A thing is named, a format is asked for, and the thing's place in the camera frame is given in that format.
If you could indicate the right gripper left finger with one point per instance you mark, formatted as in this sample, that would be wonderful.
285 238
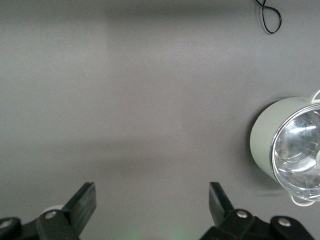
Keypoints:
75 215

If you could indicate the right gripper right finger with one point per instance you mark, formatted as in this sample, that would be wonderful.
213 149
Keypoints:
222 212

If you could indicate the grey-green cooking pot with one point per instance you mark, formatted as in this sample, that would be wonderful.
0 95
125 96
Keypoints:
262 130

